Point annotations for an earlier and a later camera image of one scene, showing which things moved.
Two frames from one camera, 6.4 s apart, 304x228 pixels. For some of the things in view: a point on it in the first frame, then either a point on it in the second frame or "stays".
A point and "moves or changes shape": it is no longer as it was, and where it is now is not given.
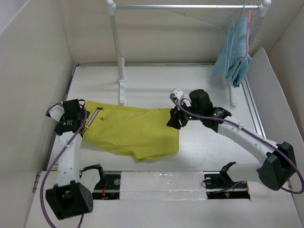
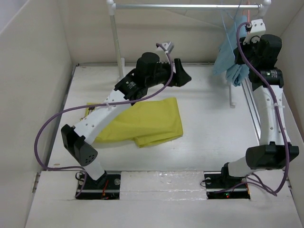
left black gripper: [83, 113] → [180, 78]
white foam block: [162, 185] stays
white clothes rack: [112, 5] stays
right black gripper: [176, 114] → [238, 60]
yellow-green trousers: [143, 134] moves or changes shape
